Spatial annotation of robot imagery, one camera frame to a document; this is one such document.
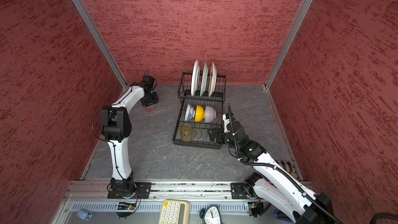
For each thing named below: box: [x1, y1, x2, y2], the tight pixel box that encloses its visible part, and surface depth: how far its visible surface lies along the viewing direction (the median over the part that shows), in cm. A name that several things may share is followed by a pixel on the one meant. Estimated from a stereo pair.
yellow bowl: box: [194, 104, 206, 123], surface depth 95 cm
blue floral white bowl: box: [184, 103, 196, 122], surface depth 94 cm
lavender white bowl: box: [204, 105, 217, 123], surface depth 94 cm
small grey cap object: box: [76, 210, 93, 221], surface depth 68 cm
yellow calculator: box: [158, 199, 191, 224], surface depth 69 cm
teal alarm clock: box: [199, 204, 223, 224], surface depth 66 cm
